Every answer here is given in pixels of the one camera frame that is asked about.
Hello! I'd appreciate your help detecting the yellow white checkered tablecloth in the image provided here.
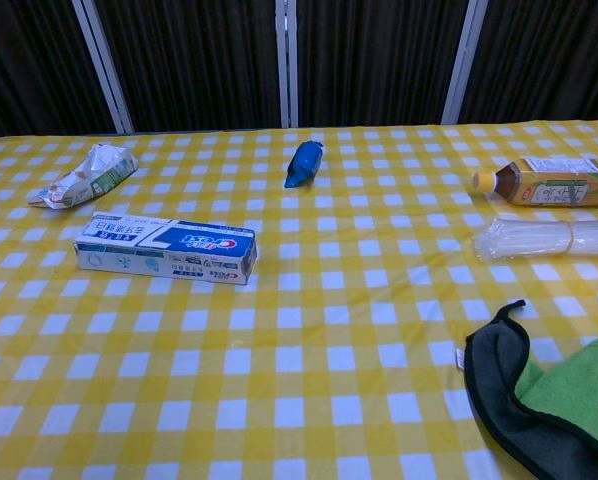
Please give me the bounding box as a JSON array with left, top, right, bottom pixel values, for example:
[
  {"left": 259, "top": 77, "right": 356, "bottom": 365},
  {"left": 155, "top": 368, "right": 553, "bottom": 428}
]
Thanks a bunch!
[{"left": 0, "top": 117, "right": 598, "bottom": 480}]

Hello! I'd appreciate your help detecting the green microfiber cloth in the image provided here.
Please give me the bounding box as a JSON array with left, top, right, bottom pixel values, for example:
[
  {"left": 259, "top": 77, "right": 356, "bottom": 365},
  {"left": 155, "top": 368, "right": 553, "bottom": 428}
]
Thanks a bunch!
[{"left": 514, "top": 335, "right": 598, "bottom": 432}]

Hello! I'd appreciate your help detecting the white green packet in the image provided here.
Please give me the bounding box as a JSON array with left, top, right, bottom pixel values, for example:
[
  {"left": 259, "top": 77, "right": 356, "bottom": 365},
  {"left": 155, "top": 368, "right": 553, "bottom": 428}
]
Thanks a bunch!
[{"left": 26, "top": 142, "right": 139, "bottom": 210}]

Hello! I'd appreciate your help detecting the grey cloth with black trim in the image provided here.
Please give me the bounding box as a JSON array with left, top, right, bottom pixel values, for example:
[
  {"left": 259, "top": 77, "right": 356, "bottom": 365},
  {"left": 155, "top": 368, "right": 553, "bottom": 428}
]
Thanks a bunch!
[{"left": 453, "top": 299, "right": 598, "bottom": 480}]

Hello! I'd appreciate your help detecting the yellow label tea bottle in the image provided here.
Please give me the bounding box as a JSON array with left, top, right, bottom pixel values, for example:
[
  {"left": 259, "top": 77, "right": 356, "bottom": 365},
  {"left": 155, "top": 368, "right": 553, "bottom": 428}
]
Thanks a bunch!
[{"left": 472, "top": 156, "right": 598, "bottom": 208}]

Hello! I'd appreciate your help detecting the black pleated curtain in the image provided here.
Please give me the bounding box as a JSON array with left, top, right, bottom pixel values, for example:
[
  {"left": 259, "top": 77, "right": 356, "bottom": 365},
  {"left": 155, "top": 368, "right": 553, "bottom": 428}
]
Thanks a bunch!
[{"left": 0, "top": 0, "right": 598, "bottom": 144}]

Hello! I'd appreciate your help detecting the white frame post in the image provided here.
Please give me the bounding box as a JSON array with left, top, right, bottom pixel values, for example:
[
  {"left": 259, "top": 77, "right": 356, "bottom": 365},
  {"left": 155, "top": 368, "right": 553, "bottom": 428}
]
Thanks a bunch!
[
  {"left": 275, "top": 0, "right": 299, "bottom": 129},
  {"left": 440, "top": 0, "right": 490, "bottom": 125},
  {"left": 71, "top": 0, "right": 134, "bottom": 135}
]

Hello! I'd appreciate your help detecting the clear plastic straw bundle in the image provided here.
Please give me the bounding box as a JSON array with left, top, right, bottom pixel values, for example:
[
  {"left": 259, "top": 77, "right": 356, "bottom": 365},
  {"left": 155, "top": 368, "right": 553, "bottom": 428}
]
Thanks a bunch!
[{"left": 472, "top": 218, "right": 598, "bottom": 260}]

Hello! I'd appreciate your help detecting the white blue toothpaste box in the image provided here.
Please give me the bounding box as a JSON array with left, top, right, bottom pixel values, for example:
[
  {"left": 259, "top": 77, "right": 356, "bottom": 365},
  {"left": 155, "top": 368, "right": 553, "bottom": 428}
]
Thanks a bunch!
[{"left": 72, "top": 211, "right": 258, "bottom": 286}]

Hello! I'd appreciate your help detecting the blue twisted plastic wrapper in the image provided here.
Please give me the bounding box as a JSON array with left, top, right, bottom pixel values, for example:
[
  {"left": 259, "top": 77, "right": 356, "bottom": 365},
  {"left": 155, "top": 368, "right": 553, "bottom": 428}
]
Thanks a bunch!
[{"left": 283, "top": 140, "right": 326, "bottom": 190}]

